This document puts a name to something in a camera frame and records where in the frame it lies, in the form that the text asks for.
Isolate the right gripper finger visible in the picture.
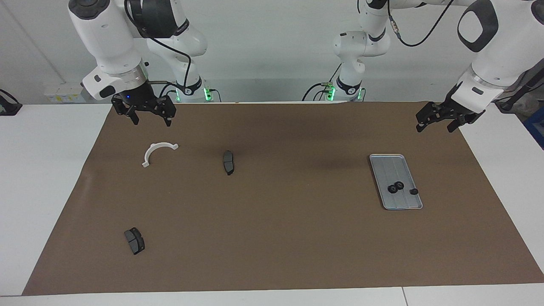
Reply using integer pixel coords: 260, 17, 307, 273
111, 99, 140, 126
157, 96, 177, 127

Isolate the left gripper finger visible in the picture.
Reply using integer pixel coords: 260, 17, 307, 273
416, 102, 445, 133
446, 116, 476, 133

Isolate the silver metal tray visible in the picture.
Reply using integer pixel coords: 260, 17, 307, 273
369, 154, 424, 210

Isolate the black tripod stand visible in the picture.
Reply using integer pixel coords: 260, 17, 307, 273
495, 59, 544, 113

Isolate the blue crate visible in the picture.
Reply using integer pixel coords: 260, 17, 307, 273
524, 106, 544, 150

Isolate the black clamp stand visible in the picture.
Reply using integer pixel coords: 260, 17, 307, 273
0, 88, 23, 116

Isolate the brown table mat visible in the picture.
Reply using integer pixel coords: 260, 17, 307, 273
22, 101, 544, 296

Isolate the white curved plastic bracket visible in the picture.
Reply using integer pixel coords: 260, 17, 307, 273
142, 142, 179, 168

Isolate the white wall socket strip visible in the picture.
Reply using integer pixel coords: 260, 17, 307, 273
44, 83, 84, 104

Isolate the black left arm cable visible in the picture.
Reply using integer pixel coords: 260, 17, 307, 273
385, 0, 455, 47

